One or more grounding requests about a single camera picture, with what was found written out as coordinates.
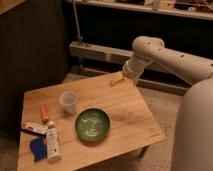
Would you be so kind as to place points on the cluttered shelf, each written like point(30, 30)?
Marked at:
point(148, 9)

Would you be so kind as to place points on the blue cloth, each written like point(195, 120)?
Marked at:
point(38, 148)

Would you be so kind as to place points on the orange marker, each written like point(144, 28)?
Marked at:
point(44, 114)

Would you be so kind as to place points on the green ceramic bowl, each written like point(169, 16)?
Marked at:
point(92, 125)

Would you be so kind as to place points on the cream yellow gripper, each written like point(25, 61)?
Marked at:
point(119, 77)

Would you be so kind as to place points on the white tube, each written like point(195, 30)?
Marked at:
point(53, 147)

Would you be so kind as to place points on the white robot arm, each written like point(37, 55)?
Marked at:
point(193, 138)

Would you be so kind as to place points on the long grey case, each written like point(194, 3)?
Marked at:
point(155, 77)

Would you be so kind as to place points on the white ceramic cup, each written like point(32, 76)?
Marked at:
point(68, 100)

